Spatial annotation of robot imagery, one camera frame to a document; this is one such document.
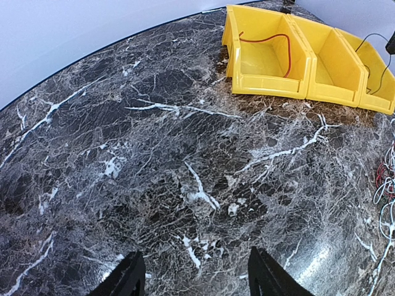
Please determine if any yellow bin middle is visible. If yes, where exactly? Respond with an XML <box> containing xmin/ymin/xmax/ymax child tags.
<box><xmin>287</xmin><ymin>14</ymin><xmax>367</xmax><ymax>107</ymax></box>

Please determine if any white cable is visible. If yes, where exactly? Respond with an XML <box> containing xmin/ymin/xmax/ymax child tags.
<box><xmin>368</xmin><ymin>172</ymin><xmax>395</xmax><ymax>296</ymax></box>

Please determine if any yellow bin right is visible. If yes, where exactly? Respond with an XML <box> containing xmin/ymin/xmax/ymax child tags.
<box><xmin>336</xmin><ymin>28</ymin><xmax>394</xmax><ymax>115</ymax></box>

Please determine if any yellow bin left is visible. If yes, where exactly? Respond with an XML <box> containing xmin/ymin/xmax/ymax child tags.
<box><xmin>222</xmin><ymin>5</ymin><xmax>312</xmax><ymax>99</ymax></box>

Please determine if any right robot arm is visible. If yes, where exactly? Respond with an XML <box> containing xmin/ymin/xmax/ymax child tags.
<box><xmin>385</xmin><ymin>33</ymin><xmax>395</xmax><ymax>55</ymax></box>

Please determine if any black cable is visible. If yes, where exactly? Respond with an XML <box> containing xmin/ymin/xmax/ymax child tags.
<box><xmin>354</xmin><ymin>32</ymin><xmax>393</xmax><ymax>96</ymax></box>

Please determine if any yellow bin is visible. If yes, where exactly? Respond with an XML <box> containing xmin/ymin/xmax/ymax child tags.
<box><xmin>222</xmin><ymin>5</ymin><xmax>312</xmax><ymax>99</ymax></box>
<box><xmin>336</xmin><ymin>28</ymin><xmax>394</xmax><ymax>115</ymax></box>
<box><xmin>287</xmin><ymin>14</ymin><xmax>367</xmax><ymax>107</ymax></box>

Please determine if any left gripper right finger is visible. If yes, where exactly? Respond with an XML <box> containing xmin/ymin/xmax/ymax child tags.
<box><xmin>247</xmin><ymin>247</ymin><xmax>313</xmax><ymax>296</ymax></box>

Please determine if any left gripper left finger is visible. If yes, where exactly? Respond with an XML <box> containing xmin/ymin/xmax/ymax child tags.
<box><xmin>89</xmin><ymin>251</ymin><xmax>146</xmax><ymax>296</ymax></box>

